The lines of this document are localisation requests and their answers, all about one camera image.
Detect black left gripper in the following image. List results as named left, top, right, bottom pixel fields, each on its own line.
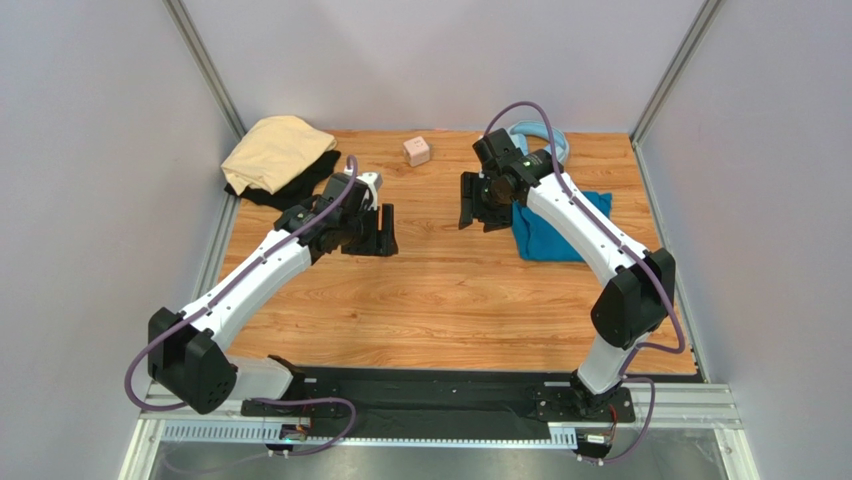
left=340, top=203, right=400, bottom=257

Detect blue t shirt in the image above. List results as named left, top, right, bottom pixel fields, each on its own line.
left=511, top=201, right=585, bottom=263

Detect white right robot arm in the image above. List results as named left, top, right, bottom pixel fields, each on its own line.
left=459, top=149, right=676, bottom=418

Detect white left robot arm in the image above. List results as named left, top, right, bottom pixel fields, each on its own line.
left=146, top=169, right=398, bottom=414

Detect pink cube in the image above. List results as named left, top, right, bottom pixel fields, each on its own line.
left=402, top=136, right=432, bottom=167

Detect light blue headphones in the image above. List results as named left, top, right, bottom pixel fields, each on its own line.
left=507, top=120, right=570, bottom=166

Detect black t shirt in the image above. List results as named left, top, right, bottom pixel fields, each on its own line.
left=224, top=150, right=341, bottom=212

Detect beige t shirt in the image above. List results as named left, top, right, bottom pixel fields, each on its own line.
left=221, top=115, right=337, bottom=195

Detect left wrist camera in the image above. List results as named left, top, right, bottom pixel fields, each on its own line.
left=343, top=168, right=383, bottom=211

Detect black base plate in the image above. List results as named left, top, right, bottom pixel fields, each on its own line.
left=240, top=356, right=636, bottom=440

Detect aluminium frame rail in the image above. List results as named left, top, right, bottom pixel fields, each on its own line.
left=120, top=371, right=758, bottom=479

